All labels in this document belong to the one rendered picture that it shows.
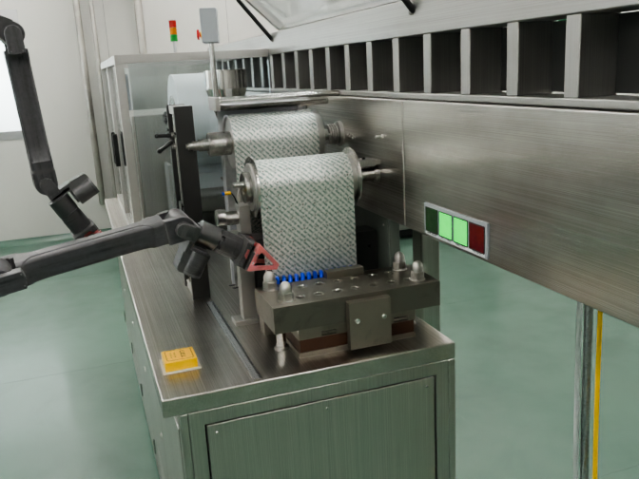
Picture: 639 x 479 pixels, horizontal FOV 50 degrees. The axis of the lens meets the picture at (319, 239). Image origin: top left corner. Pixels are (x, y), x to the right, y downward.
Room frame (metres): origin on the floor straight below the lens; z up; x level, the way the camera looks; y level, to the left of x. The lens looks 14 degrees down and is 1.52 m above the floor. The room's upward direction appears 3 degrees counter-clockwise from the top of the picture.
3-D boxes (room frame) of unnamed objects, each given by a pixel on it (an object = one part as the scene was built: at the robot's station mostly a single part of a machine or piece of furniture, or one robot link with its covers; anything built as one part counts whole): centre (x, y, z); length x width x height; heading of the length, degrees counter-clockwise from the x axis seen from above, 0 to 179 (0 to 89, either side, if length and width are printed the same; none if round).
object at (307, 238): (1.61, 0.02, 1.11); 0.23 x 0.01 x 0.18; 109
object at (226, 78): (2.35, 0.28, 1.50); 0.14 x 0.14 x 0.06
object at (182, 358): (1.41, 0.32, 0.91); 0.07 x 0.07 x 0.02; 19
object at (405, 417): (2.54, 0.41, 0.43); 2.52 x 0.64 x 0.86; 19
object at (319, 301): (1.51, -0.06, 1.00); 0.40 x 0.16 x 0.06; 109
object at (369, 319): (1.43, -0.10, 0.96); 0.10 x 0.03 x 0.11; 109
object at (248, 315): (1.65, 0.20, 1.05); 0.06 x 0.05 x 0.31; 109
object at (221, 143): (1.86, 0.26, 1.33); 0.06 x 0.06 x 0.06; 19
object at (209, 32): (2.16, 0.30, 1.66); 0.07 x 0.07 x 0.10; 4
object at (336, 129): (1.96, -0.04, 1.33); 0.07 x 0.07 x 0.07; 19
